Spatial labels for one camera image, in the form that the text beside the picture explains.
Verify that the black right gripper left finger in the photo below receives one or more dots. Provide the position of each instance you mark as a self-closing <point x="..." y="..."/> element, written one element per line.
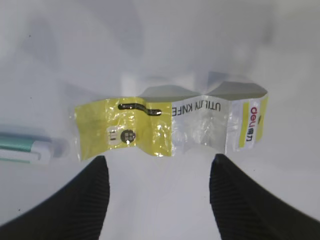
<point x="75" y="212"/>

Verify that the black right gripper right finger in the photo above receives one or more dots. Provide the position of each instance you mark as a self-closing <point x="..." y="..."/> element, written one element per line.
<point x="244" y="210"/>

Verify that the teal utility knife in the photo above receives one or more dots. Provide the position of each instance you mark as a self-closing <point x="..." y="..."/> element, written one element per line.
<point x="31" y="145"/>

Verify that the crumpled yellow white wrapper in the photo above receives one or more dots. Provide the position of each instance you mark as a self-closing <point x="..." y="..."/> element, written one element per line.
<point x="167" y="120"/>

